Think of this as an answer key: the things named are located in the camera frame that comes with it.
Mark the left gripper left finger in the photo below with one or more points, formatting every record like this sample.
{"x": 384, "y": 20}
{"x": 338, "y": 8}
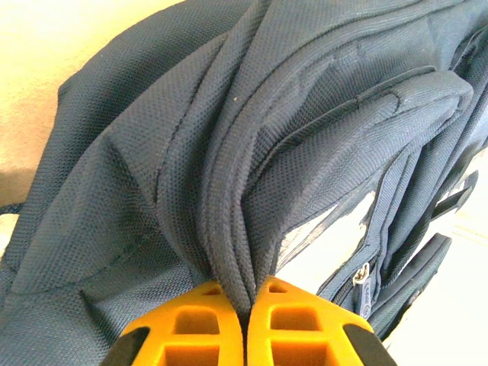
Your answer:
{"x": 152, "y": 328}

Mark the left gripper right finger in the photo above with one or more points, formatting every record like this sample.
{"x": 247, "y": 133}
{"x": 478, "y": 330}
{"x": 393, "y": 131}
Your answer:
{"x": 331, "y": 328}

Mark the navy blue backpack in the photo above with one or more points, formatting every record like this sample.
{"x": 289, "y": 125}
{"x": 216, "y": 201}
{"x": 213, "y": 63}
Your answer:
{"x": 228, "y": 114}

